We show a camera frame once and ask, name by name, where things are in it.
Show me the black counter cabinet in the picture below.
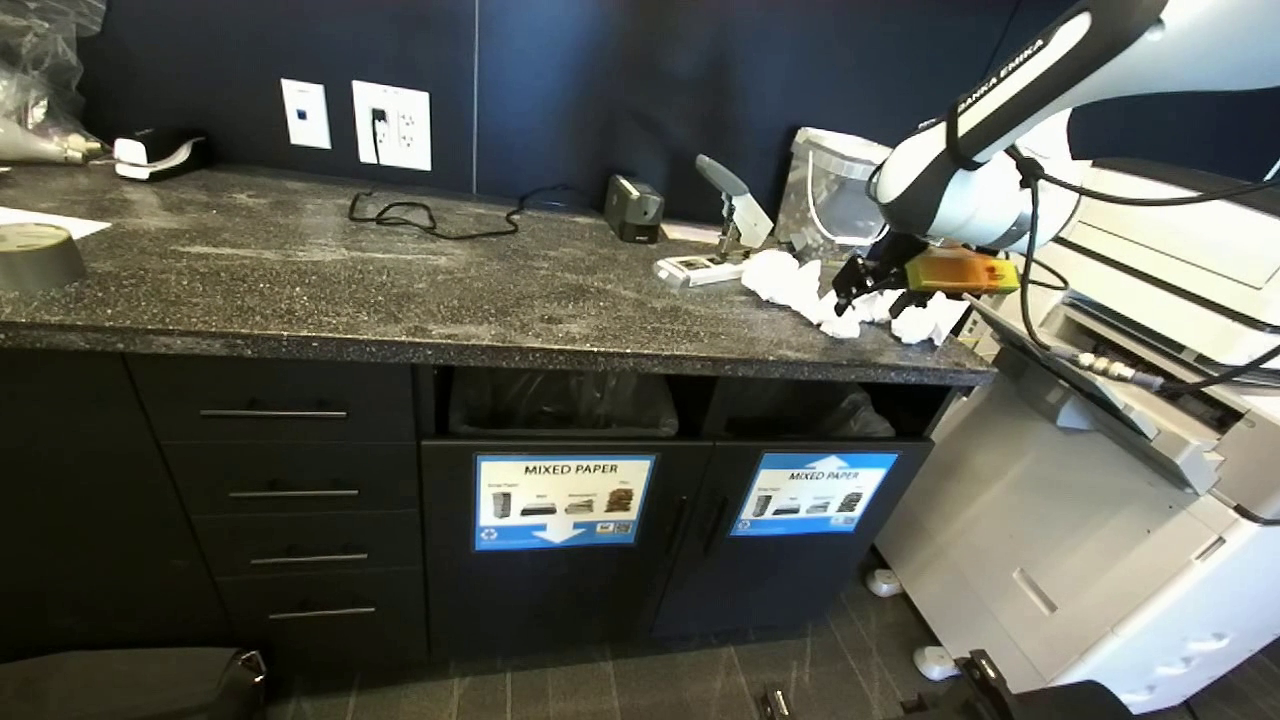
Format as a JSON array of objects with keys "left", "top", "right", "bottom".
[{"left": 0, "top": 324, "right": 991, "bottom": 672}]

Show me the white paper ball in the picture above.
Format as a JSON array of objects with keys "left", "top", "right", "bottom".
[
  {"left": 737, "top": 249, "right": 832, "bottom": 324},
  {"left": 812, "top": 293, "right": 902, "bottom": 345},
  {"left": 888, "top": 290, "right": 971, "bottom": 353}
]

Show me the black lined waste bin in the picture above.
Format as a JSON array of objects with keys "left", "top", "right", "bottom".
[
  {"left": 700, "top": 375, "right": 945, "bottom": 444},
  {"left": 443, "top": 369, "right": 683, "bottom": 442}
]

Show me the black stand base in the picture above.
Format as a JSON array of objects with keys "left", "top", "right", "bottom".
[{"left": 902, "top": 647, "right": 1135, "bottom": 720}]

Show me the clear container white lid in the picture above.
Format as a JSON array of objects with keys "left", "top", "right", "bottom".
[{"left": 771, "top": 126, "right": 895, "bottom": 255}]

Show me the mixed paper sign up arrow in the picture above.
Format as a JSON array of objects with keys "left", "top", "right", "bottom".
[{"left": 727, "top": 448, "right": 906, "bottom": 546}]

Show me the mixed paper sign down arrow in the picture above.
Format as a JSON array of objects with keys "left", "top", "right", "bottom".
[{"left": 472, "top": 454, "right": 659, "bottom": 555}]

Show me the black power cord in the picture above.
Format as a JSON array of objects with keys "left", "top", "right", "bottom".
[{"left": 346, "top": 108, "right": 620, "bottom": 249}]

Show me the white power outlet plate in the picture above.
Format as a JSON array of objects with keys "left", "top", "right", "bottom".
[{"left": 349, "top": 75, "right": 437, "bottom": 175}]

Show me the crumpled clear plastic bag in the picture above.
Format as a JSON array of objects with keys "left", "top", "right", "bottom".
[{"left": 0, "top": 0, "right": 114, "bottom": 172}]

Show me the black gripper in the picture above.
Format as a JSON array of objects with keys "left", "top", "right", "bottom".
[{"left": 832, "top": 227, "right": 934, "bottom": 324}]

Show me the silver drawer handle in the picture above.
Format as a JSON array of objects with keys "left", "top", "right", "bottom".
[
  {"left": 225, "top": 486, "right": 366, "bottom": 504},
  {"left": 262, "top": 604, "right": 385, "bottom": 630},
  {"left": 196, "top": 404, "right": 351, "bottom": 425},
  {"left": 243, "top": 550, "right": 375, "bottom": 574}
]

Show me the yellow orange wrist camera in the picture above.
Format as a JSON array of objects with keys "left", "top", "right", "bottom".
[{"left": 906, "top": 249, "right": 1026, "bottom": 299}]

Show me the small grey container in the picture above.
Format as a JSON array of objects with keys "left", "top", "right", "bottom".
[{"left": 0, "top": 217, "right": 94, "bottom": 299}]

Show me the large white office printer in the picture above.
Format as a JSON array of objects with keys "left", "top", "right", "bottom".
[{"left": 873, "top": 156, "right": 1280, "bottom": 716}]

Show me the white paper sheet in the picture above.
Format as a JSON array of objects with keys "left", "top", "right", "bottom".
[{"left": 0, "top": 204, "right": 117, "bottom": 253}]

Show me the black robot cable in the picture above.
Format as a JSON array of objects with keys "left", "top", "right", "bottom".
[{"left": 1005, "top": 143, "right": 1280, "bottom": 396}]

